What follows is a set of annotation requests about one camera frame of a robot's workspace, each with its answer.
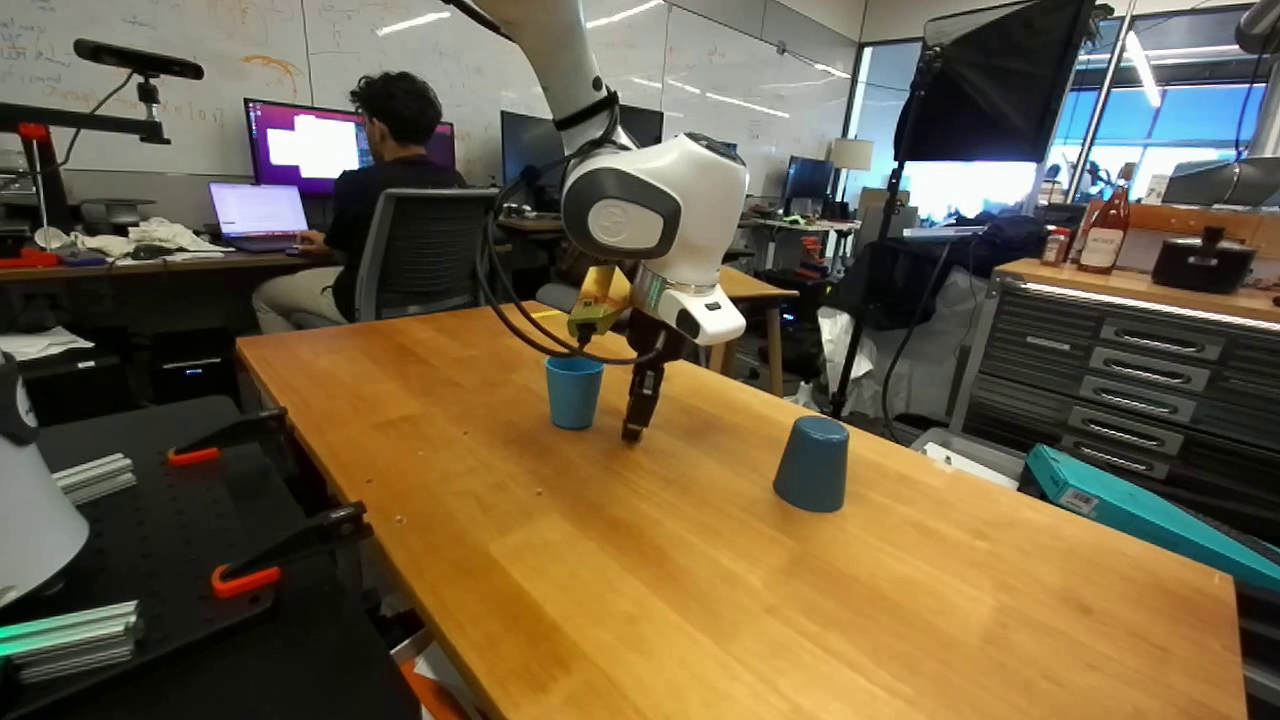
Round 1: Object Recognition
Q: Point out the grey drawer tool cabinet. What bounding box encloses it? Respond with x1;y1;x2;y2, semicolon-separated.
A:
947;256;1280;540

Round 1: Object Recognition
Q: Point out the aluminium extrusion bar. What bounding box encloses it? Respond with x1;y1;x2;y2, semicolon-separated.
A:
0;595;150;689
48;446;141;510

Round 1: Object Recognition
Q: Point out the black camera bar on stand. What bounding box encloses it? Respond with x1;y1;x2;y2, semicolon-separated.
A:
69;33;213;128

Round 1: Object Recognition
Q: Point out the small wooden side table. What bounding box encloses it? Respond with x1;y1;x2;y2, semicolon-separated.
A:
702;258;803;398

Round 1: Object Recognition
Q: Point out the white table lamp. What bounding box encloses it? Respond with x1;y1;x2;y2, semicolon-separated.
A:
825;132;882;174

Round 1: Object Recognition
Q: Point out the bright blue plastic cup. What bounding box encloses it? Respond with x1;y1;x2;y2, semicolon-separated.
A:
539;348;608;434

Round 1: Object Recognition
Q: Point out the grey office chair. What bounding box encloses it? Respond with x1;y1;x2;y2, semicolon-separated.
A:
350;185;506;322

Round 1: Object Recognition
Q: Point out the black pot with lid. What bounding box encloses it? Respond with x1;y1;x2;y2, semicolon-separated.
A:
1148;218;1260;294

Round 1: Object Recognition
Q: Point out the black softbox light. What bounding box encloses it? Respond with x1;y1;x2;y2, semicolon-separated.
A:
892;0;1100;169

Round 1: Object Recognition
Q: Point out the seated person dark shirt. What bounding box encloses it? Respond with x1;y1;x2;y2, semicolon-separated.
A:
250;68;471;336

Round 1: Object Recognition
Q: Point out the dark computer monitor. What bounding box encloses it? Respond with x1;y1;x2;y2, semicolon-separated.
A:
495;99;667;192

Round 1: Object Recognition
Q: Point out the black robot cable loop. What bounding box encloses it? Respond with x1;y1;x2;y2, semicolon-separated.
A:
471;197;645;373

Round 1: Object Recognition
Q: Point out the teal flat box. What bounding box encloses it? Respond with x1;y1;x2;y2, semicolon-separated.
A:
1019;439;1280;601

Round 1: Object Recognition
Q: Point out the open laptop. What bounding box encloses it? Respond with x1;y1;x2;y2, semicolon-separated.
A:
204;174;325;258

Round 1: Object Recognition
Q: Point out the black orange clamp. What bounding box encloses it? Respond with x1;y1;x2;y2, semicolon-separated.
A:
204;501;373;609
159;402;293;470

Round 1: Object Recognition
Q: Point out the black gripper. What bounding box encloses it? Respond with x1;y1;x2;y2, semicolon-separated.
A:
618;306;698;446

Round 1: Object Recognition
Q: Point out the yellow green wrist fitting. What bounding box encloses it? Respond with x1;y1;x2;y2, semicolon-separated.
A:
568;258;641;341

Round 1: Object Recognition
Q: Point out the purple screen monitor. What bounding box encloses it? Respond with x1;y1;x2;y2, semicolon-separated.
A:
242;93;461;199

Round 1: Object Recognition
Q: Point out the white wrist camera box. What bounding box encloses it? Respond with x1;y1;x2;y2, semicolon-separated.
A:
659;280;752;350

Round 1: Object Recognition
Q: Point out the brown glass bottle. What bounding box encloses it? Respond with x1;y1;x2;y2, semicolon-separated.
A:
1073;178;1138;280

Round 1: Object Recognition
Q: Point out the slate blue plastic cup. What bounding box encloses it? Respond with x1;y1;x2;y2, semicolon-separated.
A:
767;411;857;514

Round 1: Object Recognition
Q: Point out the white cone lamp shade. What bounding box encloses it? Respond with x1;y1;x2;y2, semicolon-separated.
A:
0;357;94;610

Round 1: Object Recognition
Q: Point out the small red jar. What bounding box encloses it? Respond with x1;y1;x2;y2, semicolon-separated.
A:
1039;218;1080;266

